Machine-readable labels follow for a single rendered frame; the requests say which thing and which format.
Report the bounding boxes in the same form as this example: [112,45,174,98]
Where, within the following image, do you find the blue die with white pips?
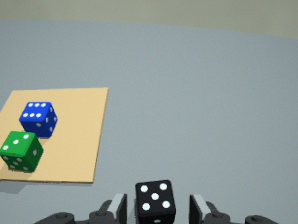
[19,102,58,137]

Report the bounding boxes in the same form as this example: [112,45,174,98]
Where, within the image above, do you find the black die with white pips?
[135,180,176,224]

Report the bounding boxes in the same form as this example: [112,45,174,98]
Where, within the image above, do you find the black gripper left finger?
[34,193,127,224]

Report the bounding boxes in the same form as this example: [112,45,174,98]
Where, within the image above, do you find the beige square mat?
[0,88,108,184]

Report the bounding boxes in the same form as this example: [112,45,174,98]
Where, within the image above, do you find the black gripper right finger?
[189,195,278,224]

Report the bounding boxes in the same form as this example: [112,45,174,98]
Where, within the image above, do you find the green die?
[0,131,44,172]

